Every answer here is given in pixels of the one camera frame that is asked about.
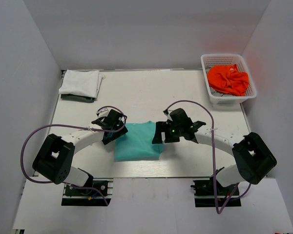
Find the white plastic basket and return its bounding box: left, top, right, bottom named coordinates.
left=201, top=54, right=257, bottom=104

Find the orange t shirt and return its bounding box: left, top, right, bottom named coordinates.
left=206, top=64, right=250, bottom=97

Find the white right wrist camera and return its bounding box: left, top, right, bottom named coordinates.
left=163, top=110, right=173, bottom=122

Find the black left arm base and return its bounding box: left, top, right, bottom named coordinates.
left=61, top=178, right=114, bottom=207

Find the folded dark green t shirt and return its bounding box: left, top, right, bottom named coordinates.
left=61, top=94, right=95, bottom=103

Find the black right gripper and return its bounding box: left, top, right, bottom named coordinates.
left=152, top=121, right=183, bottom=144

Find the teal t shirt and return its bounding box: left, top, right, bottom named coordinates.
left=114, top=121, right=164, bottom=161

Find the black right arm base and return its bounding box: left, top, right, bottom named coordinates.
left=190, top=176, right=241, bottom=209

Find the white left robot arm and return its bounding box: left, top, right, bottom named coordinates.
left=32, top=108, right=128, bottom=195

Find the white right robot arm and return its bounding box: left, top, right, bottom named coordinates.
left=152, top=108, right=277, bottom=195

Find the folded white t shirt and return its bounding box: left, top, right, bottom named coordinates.
left=59, top=70, right=103, bottom=98

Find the grey t shirt in basket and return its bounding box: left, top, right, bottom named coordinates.
left=209, top=87, right=234, bottom=97

